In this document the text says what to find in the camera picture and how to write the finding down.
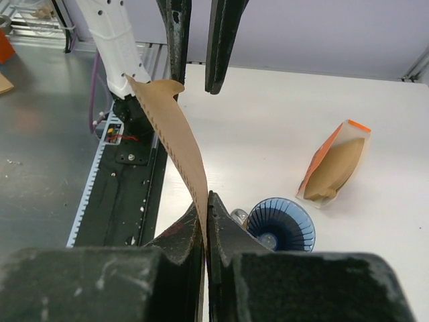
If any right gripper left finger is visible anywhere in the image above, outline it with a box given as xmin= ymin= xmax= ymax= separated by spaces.
xmin=1 ymin=206 xmax=204 ymax=321

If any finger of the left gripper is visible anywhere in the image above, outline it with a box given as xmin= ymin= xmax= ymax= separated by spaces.
xmin=205 ymin=0 xmax=249 ymax=95
xmin=156 ymin=0 xmax=192 ymax=85

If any black mounting base plate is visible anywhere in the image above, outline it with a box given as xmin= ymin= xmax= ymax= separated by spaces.
xmin=76 ymin=100 xmax=168 ymax=248

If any glass coffee carafe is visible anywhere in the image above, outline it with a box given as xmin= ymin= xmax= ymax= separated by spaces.
xmin=231 ymin=209 xmax=249 ymax=230

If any brown paper coffee filter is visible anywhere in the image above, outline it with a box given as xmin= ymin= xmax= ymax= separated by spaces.
xmin=125 ymin=75 xmax=208 ymax=246

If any right aluminium corner post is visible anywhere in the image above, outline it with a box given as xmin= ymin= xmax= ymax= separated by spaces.
xmin=401 ymin=47 xmax=429 ymax=83

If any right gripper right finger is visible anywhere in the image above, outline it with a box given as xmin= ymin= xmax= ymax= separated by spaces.
xmin=207 ymin=192 xmax=414 ymax=321

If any aluminium frame rail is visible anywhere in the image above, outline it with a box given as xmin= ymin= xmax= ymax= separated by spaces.
xmin=137 ymin=42 xmax=170 ymax=80

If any orange coffee filter box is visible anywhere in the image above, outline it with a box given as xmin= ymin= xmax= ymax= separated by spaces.
xmin=296 ymin=119 xmax=371 ymax=209

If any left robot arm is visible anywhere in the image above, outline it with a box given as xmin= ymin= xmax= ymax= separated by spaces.
xmin=78 ymin=0 xmax=248 ymax=136

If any grey slotted cable duct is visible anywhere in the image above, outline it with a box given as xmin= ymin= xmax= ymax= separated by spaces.
xmin=66 ymin=111 xmax=123 ymax=248

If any orange box outside cell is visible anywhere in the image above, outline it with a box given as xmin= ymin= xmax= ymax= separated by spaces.
xmin=0 ymin=30 xmax=15 ymax=64

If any blue glass dripper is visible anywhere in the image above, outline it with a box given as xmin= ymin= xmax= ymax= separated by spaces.
xmin=246 ymin=197 xmax=316 ymax=252

